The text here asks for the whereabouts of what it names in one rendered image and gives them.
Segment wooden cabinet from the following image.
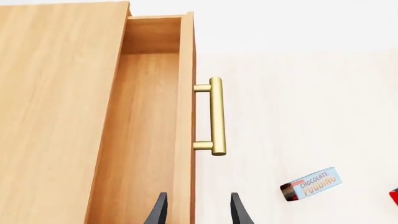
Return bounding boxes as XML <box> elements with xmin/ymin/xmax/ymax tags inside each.
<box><xmin>0</xmin><ymin>1</ymin><xmax>133</xmax><ymax>224</ymax></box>

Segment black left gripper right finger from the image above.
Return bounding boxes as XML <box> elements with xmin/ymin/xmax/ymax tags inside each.
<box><xmin>230</xmin><ymin>192</ymin><xmax>257</xmax><ymax>224</ymax></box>

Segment brass drawer handle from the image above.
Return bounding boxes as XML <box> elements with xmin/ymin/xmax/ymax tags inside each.
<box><xmin>192</xmin><ymin>77</ymin><xmax>228</xmax><ymax>157</ymax></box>

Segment chocolate pudding box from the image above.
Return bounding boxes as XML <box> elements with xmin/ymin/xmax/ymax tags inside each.
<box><xmin>279</xmin><ymin>166</ymin><xmax>342</xmax><ymax>202</ymax></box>

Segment open wooden drawer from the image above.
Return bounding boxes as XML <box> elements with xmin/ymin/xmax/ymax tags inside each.
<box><xmin>88</xmin><ymin>11</ymin><xmax>197</xmax><ymax>224</ymax></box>

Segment red box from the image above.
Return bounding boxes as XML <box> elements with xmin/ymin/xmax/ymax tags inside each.
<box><xmin>389</xmin><ymin>185</ymin><xmax>398</xmax><ymax>207</ymax></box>

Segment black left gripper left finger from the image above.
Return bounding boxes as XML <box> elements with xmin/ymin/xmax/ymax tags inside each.
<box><xmin>146</xmin><ymin>192</ymin><xmax>170</xmax><ymax>224</ymax></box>

